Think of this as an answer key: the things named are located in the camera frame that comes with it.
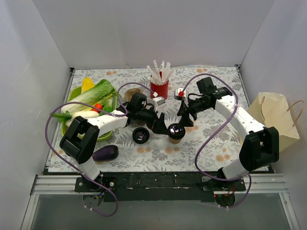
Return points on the brown paper bag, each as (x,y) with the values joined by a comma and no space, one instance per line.
(272,110)

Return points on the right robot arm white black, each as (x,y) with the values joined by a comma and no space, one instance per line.
(260,143)

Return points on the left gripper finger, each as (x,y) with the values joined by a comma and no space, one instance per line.
(161,126)
(154,127)

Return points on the white radish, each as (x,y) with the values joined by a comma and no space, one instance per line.
(84,114)

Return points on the red cup holder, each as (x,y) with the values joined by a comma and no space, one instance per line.
(161,90)

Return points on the black plastic cup lid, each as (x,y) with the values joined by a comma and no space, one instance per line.
(176,131)

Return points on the orange carrot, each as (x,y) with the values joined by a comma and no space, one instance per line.
(97,107)

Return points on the floral table mat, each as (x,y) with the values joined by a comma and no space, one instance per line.
(158,154)

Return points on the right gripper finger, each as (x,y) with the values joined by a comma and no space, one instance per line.
(185,120)
(182,109)

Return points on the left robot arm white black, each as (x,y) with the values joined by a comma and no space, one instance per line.
(80,139)

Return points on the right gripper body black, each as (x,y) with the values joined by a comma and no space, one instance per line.
(186,111)

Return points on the green leafy vegetables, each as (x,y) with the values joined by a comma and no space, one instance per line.
(99,94)

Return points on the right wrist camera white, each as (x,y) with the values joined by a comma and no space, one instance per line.
(179,94)

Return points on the spare black cup lid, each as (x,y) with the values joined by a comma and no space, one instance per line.
(140,135)

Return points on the brown paper coffee cup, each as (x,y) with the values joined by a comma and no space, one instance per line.
(175,140)

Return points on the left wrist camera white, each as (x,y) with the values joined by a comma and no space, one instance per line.
(157,101)

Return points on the brown cardboard cup carrier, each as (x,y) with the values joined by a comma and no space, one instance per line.
(130,92)

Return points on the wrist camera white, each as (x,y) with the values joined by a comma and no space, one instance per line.
(179,94)
(157,101)

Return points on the green plastic basket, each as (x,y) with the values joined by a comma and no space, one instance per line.
(112,101)

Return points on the aluminium frame rail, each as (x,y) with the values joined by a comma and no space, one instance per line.
(257,183)

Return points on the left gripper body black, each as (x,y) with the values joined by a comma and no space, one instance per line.
(156,119)

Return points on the purple eggplant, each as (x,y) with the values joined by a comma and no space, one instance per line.
(106,153)

